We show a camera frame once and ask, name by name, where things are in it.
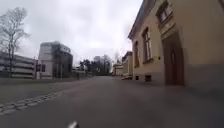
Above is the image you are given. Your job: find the grey asphalt road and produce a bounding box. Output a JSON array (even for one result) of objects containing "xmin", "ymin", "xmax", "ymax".
[{"xmin": 0, "ymin": 75, "xmax": 224, "ymax": 128}]

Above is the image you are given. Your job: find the white and dark building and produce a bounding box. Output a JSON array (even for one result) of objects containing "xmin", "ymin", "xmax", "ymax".
[{"xmin": 36, "ymin": 41, "xmax": 74, "ymax": 80}]

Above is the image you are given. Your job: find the cobblestone strip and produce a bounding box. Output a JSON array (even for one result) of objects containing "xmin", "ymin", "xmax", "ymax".
[{"xmin": 0, "ymin": 91, "xmax": 64, "ymax": 116}]

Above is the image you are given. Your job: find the yellow building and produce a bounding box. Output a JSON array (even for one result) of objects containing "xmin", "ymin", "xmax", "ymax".
[
  {"xmin": 111, "ymin": 50, "xmax": 134, "ymax": 79},
  {"xmin": 127, "ymin": 0, "xmax": 224, "ymax": 91}
]

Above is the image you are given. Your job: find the bare tree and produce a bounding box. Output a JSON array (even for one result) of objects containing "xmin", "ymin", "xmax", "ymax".
[{"xmin": 0, "ymin": 7, "xmax": 30, "ymax": 78}]

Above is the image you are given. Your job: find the row of trees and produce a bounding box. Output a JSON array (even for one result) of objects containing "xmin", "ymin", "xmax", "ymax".
[{"xmin": 79, "ymin": 54, "xmax": 114, "ymax": 77}]

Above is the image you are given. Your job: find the long grey building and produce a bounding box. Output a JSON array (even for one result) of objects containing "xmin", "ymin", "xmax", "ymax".
[{"xmin": 0, "ymin": 52, "xmax": 38, "ymax": 80}]

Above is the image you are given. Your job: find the robot's own part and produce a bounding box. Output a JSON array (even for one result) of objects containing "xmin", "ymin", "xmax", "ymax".
[{"xmin": 67, "ymin": 121, "xmax": 80, "ymax": 128}]

